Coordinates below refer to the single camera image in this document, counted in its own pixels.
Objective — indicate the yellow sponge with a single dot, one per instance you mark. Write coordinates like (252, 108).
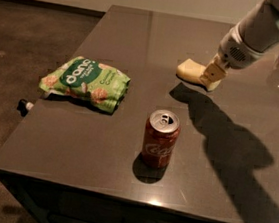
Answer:
(190, 72)

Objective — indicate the dark cabinet drawer front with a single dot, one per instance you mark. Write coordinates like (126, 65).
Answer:
(51, 203)

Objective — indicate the small black white floor object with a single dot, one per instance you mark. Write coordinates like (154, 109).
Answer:
(24, 107)

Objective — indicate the green snack bag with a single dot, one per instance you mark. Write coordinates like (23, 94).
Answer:
(99, 84)

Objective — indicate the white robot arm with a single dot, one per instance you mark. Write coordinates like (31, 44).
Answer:
(265, 18)

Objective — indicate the red coke can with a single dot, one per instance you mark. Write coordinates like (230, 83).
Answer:
(162, 131)

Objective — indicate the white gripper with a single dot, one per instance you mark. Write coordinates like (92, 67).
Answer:
(234, 52)

